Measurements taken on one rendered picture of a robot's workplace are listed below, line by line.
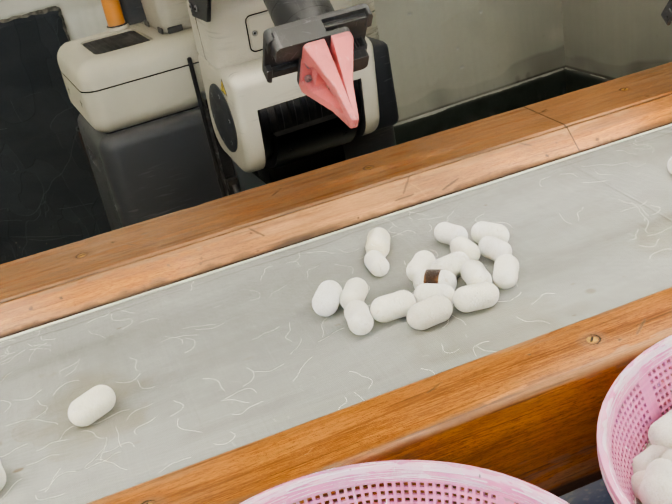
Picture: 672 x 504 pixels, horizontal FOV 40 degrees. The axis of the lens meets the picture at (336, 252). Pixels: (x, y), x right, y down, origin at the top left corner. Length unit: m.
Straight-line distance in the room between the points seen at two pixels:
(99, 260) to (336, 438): 0.39
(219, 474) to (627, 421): 0.25
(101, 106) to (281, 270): 0.76
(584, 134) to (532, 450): 0.47
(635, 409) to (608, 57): 2.68
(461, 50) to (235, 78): 1.94
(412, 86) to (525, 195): 2.20
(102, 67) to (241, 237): 0.71
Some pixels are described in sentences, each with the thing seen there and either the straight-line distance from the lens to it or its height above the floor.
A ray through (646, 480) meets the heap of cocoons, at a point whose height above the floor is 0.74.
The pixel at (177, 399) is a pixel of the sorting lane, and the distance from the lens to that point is 0.69.
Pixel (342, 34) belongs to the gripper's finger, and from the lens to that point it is 0.83.
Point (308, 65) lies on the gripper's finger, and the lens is 0.83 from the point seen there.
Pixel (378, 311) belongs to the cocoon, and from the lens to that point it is 0.71.
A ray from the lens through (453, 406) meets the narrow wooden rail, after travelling 0.58.
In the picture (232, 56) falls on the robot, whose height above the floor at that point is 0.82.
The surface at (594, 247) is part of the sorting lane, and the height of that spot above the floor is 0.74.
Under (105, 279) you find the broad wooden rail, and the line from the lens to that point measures 0.87.
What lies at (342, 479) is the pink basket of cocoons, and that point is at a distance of 0.54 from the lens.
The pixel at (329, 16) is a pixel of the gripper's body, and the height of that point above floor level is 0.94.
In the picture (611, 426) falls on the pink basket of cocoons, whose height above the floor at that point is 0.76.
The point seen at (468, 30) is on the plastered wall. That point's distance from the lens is 3.16.
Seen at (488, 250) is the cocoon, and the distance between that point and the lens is 0.78.
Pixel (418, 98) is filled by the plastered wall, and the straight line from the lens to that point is 3.10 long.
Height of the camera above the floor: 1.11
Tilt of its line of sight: 26 degrees down
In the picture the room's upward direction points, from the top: 11 degrees counter-clockwise
